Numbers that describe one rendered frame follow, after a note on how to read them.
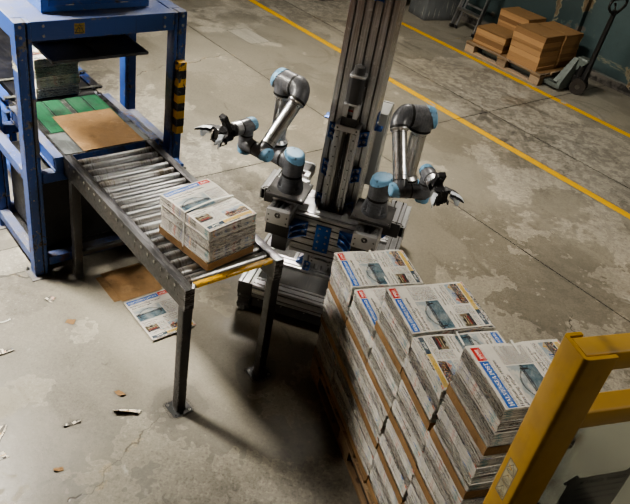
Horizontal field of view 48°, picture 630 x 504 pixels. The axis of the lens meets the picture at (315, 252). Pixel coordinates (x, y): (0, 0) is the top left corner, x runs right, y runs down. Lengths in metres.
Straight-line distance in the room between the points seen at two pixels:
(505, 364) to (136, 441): 1.92
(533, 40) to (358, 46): 5.65
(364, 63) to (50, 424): 2.38
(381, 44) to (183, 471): 2.30
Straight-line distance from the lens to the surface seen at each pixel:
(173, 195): 3.38
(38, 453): 3.61
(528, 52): 9.24
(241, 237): 3.31
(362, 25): 3.69
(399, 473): 3.03
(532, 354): 2.51
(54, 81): 4.83
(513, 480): 1.93
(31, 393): 3.86
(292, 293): 4.15
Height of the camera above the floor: 2.80
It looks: 35 degrees down
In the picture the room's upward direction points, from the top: 11 degrees clockwise
